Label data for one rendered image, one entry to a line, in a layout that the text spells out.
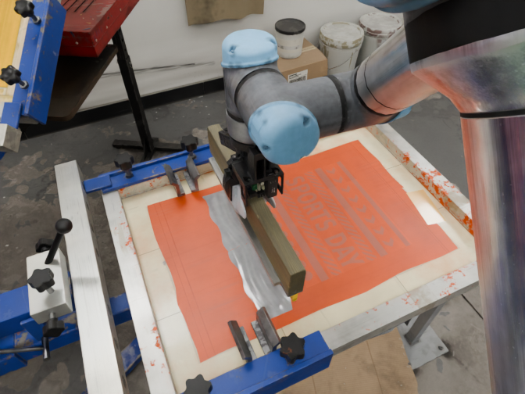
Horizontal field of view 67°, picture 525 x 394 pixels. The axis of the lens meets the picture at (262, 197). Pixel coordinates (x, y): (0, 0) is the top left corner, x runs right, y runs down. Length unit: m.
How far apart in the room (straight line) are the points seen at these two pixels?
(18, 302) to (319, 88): 0.64
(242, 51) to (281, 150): 0.14
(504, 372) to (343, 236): 0.77
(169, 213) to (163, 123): 1.89
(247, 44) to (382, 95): 0.19
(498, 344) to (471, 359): 1.81
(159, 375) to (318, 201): 0.53
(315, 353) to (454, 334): 1.33
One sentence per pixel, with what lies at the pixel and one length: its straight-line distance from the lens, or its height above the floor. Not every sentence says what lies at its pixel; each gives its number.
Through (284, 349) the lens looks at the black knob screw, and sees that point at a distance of 0.68.
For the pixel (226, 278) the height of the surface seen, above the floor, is 0.95.
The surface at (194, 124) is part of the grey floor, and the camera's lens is 2.79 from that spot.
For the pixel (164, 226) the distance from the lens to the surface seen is 0.96.
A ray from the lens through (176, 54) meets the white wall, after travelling 2.87.
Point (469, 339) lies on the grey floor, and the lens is 2.03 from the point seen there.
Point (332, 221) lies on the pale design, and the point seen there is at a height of 0.96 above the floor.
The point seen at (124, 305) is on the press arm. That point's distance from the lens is 0.92.
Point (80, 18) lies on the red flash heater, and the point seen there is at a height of 1.10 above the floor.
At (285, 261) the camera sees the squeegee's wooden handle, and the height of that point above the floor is 1.14.
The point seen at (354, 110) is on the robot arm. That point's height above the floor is 1.40.
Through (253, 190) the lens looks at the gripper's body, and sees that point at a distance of 0.68.
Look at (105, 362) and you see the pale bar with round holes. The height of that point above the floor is 1.04.
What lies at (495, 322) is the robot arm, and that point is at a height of 1.55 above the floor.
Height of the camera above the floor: 1.69
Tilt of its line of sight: 48 degrees down
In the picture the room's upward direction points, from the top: straight up
